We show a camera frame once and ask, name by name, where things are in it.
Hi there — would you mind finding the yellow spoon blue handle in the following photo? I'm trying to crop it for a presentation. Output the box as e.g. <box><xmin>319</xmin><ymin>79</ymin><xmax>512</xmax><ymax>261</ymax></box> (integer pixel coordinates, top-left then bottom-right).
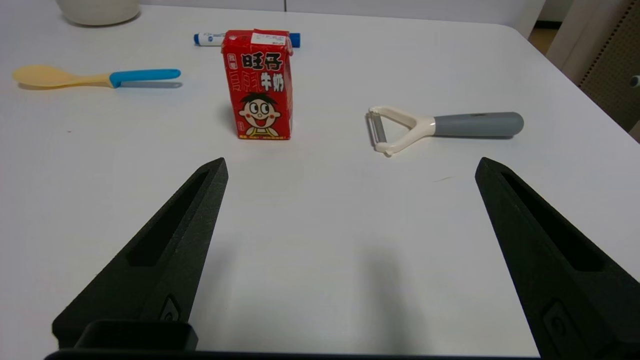
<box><xmin>12</xmin><ymin>64</ymin><xmax>182</xmax><ymax>90</ymax></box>

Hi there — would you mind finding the white peeler grey handle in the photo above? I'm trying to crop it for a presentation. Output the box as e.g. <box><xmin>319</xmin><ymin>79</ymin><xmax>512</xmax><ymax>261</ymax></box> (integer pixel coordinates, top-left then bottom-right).
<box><xmin>368</xmin><ymin>105</ymin><xmax>525</xmax><ymax>157</ymax></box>

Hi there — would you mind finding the red milk carton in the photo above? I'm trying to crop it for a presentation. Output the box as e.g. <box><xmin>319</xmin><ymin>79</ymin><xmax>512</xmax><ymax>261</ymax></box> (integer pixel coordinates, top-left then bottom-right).
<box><xmin>221</xmin><ymin>29</ymin><xmax>294</xmax><ymax>141</ymax></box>

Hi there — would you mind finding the beige round bowl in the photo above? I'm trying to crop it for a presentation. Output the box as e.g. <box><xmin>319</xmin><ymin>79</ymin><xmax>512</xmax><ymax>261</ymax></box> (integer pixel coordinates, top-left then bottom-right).
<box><xmin>55</xmin><ymin>0</ymin><xmax>142</xmax><ymax>27</ymax></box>

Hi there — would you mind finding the blue white marker pen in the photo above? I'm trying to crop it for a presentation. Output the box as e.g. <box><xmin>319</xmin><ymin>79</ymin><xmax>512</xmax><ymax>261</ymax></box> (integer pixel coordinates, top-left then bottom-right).
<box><xmin>193</xmin><ymin>32</ymin><xmax>302</xmax><ymax>49</ymax></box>

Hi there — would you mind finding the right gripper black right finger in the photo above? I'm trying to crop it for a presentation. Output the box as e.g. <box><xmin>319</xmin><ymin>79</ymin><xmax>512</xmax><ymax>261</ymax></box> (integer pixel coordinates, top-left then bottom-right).
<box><xmin>474</xmin><ymin>157</ymin><xmax>640</xmax><ymax>360</ymax></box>

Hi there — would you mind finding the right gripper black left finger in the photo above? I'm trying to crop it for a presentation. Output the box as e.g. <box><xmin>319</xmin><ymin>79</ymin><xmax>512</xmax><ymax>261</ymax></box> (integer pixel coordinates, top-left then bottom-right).
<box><xmin>52</xmin><ymin>157</ymin><xmax>230</xmax><ymax>349</ymax></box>

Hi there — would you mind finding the brown perforated panel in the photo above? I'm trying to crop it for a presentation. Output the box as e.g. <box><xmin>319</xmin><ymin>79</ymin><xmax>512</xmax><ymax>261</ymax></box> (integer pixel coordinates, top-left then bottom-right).
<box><xmin>547</xmin><ymin>0</ymin><xmax>640</xmax><ymax>133</ymax></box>

